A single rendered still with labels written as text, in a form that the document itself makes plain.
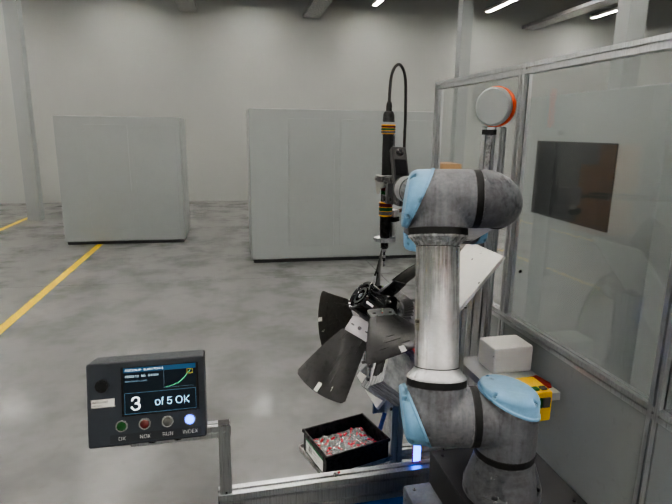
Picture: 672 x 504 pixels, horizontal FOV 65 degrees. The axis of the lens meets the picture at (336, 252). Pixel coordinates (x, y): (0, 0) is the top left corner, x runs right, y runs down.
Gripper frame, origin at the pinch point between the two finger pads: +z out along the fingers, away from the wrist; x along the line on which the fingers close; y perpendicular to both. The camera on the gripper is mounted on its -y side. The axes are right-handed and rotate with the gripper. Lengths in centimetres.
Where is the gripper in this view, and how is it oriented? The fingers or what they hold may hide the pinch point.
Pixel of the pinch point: (384, 175)
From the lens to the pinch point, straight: 171.6
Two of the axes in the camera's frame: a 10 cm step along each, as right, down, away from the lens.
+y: -0.1, 9.8, 2.2
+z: -2.2, -2.2, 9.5
